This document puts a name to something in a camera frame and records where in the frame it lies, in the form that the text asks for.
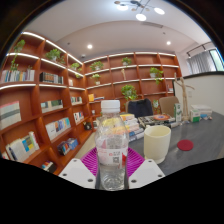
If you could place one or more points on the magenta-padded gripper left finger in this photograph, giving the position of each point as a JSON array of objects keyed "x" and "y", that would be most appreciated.
[{"x": 78, "y": 172}]

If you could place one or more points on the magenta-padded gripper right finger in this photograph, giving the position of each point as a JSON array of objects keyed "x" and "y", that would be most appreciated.
[{"x": 145, "y": 172}]

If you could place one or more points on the clear plastic water bottle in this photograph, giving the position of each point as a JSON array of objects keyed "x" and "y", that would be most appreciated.
[{"x": 111, "y": 150}]

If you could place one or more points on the cream ribbed cup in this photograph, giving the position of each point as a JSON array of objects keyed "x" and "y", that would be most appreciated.
[{"x": 156, "y": 143}]

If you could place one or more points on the flat round red coaster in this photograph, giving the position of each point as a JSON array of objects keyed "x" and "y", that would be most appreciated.
[{"x": 185, "y": 145}]

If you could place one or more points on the stack of colourful books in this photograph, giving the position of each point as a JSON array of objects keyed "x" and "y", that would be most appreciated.
[{"x": 132, "y": 126}]

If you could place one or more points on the black box set of books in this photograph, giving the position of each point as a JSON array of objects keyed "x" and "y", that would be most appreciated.
[{"x": 156, "y": 120}]

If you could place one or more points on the chair with dark jacket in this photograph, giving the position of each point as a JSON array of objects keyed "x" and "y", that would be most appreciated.
[{"x": 140, "y": 107}]

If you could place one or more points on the green and white carton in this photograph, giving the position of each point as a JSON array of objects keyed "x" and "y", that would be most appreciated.
[{"x": 177, "y": 112}]

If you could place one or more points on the tan chair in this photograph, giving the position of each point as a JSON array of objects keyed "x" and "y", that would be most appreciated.
[{"x": 167, "y": 106}]

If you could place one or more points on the small green and white box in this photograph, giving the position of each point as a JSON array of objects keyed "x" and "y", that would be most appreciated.
[{"x": 195, "y": 116}]

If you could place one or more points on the wooden bookshelf unit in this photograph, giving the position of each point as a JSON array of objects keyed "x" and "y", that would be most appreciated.
[{"x": 36, "y": 110}]

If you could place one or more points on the stack of white boxes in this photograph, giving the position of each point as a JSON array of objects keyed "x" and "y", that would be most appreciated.
[{"x": 201, "y": 109}]

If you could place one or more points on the wooden artist mannequin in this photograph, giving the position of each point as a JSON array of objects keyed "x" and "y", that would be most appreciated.
[{"x": 184, "y": 96}]

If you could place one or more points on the grey curtain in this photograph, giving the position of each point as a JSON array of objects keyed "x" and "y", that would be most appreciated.
[{"x": 200, "y": 62}]

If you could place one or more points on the window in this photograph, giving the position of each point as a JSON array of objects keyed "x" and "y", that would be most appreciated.
[{"x": 217, "y": 60}]

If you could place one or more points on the branched ceiling lamp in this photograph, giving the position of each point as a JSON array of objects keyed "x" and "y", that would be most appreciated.
[{"x": 138, "y": 8}]

